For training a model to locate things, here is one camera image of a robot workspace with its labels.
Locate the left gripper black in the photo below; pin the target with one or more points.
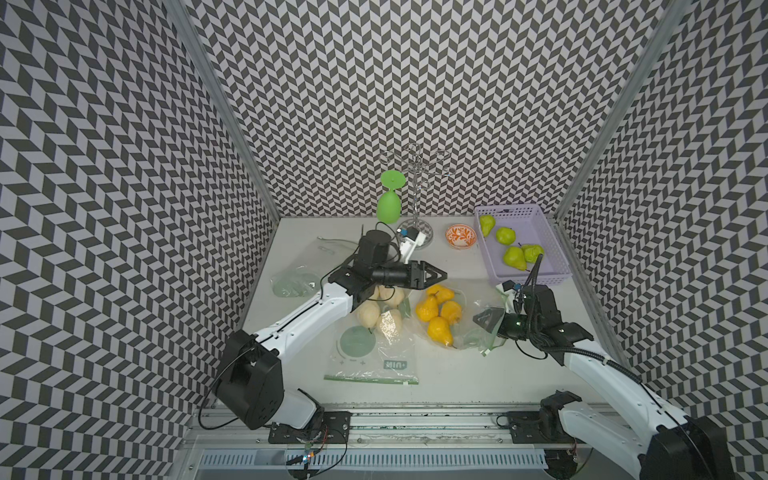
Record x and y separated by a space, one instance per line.
424 266

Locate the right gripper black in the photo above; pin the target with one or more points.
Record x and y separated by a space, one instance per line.
495 319

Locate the zip bag with orange fruit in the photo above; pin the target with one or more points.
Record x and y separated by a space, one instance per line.
474 296

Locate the yellow pear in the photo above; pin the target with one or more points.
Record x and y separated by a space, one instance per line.
428 309
439 331
451 311
441 293

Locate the green pear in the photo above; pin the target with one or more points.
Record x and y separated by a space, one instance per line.
487 223
514 258
532 252
505 236

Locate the zip bag with green pears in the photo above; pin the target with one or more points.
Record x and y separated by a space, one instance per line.
302 277

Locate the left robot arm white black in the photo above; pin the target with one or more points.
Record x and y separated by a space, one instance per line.
249 379

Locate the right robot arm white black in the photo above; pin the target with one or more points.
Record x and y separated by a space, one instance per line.
655 440

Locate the zip bag with beige fruit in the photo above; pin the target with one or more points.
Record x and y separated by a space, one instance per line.
374 344

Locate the orange patterned small bowl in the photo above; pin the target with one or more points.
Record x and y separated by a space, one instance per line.
461 236

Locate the green plastic goblet upside down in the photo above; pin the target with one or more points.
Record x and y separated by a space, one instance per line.
389 205

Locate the purple plastic basket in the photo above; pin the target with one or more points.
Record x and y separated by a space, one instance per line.
532 227

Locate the chrome mug tree stand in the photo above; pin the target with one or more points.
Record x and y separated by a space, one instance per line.
420 167

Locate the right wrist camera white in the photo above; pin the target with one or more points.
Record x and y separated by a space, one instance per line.
511 293

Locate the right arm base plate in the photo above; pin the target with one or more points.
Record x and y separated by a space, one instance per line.
537 427

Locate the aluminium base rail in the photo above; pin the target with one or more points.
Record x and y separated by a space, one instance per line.
417 441

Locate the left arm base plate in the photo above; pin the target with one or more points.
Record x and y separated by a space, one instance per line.
327 427

